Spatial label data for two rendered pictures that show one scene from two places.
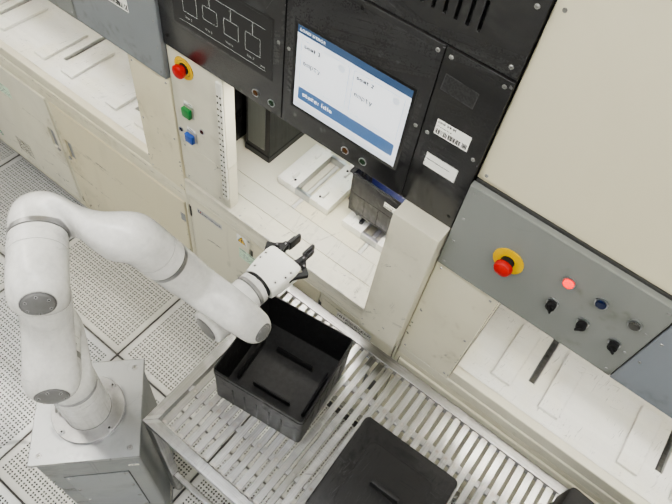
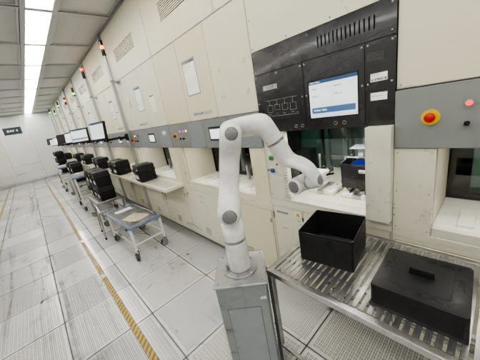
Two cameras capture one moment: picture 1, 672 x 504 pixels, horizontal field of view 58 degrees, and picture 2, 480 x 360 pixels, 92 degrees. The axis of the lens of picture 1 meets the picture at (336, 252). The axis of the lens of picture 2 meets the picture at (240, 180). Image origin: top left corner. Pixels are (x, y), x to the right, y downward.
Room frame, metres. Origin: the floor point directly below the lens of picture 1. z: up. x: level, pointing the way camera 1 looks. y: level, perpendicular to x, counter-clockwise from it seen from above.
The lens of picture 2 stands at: (-0.52, 0.10, 1.60)
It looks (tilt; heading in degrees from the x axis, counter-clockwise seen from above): 17 degrees down; 21
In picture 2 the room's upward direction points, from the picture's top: 10 degrees counter-clockwise
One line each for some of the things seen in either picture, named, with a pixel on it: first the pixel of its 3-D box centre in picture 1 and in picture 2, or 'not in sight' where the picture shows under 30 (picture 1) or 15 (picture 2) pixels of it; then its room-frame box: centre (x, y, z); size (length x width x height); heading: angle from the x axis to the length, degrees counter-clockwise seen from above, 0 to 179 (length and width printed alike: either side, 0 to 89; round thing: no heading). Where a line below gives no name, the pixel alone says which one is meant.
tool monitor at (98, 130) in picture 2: not in sight; (110, 132); (2.39, 3.25, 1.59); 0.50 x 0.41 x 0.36; 151
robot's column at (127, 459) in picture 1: (115, 450); (251, 319); (0.49, 0.58, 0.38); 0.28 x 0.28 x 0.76; 16
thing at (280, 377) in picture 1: (284, 366); (333, 237); (0.68, 0.08, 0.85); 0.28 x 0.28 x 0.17; 70
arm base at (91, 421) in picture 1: (80, 397); (237, 253); (0.49, 0.58, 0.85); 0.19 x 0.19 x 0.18
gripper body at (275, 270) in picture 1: (271, 273); (316, 174); (0.76, 0.14, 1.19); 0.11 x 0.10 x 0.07; 148
